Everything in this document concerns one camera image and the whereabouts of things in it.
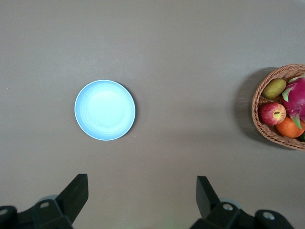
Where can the orange fruit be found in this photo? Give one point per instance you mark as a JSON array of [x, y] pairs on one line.
[[287, 128]]

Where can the red yellow apple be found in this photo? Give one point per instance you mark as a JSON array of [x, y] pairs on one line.
[[270, 114]]

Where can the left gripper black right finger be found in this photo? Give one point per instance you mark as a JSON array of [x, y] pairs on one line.
[[219, 214]]

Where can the brown fuzzy kiwi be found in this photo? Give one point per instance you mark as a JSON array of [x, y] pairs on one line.
[[274, 88]]

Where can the light blue round plate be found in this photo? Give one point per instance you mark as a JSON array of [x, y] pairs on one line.
[[104, 109]]

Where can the magenta dragon fruit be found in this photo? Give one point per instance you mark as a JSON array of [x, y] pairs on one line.
[[296, 97]]

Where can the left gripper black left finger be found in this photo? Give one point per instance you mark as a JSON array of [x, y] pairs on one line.
[[59, 210]]

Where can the dark green avocado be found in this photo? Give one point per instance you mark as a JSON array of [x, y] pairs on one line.
[[303, 138]]

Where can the brown wicker basket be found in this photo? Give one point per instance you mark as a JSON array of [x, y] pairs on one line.
[[259, 128]]

